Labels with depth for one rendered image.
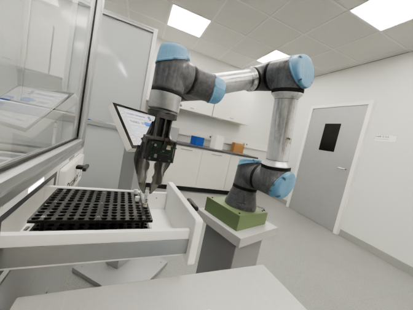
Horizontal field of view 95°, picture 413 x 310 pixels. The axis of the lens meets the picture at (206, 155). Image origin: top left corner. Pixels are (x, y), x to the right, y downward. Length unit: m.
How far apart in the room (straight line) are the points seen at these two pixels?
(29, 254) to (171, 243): 0.24
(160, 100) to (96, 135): 1.74
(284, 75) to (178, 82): 0.43
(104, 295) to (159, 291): 0.11
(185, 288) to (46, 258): 0.28
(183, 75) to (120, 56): 1.76
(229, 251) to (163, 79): 0.72
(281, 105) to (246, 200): 0.42
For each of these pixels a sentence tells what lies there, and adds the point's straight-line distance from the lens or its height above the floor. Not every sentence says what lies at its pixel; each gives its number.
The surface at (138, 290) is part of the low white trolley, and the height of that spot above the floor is 0.76.
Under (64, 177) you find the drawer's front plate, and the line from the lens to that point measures 0.71.
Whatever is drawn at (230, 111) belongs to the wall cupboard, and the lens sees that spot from 4.18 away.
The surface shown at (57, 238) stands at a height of 0.89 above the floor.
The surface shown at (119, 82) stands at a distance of 2.16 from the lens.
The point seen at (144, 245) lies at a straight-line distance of 0.45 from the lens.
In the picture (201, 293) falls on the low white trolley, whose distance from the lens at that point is 0.53.
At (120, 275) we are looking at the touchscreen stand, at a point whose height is 0.04.
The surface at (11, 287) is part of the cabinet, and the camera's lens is 0.58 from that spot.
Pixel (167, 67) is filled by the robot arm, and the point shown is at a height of 1.24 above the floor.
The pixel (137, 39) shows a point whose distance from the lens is 2.27.
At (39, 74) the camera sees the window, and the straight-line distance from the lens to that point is 0.53.
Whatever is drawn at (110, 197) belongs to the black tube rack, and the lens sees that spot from 0.58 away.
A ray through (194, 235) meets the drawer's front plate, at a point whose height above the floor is 0.89.
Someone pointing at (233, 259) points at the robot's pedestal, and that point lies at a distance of 0.91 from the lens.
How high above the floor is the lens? 1.11
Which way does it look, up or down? 5 degrees down
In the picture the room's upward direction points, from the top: 12 degrees clockwise
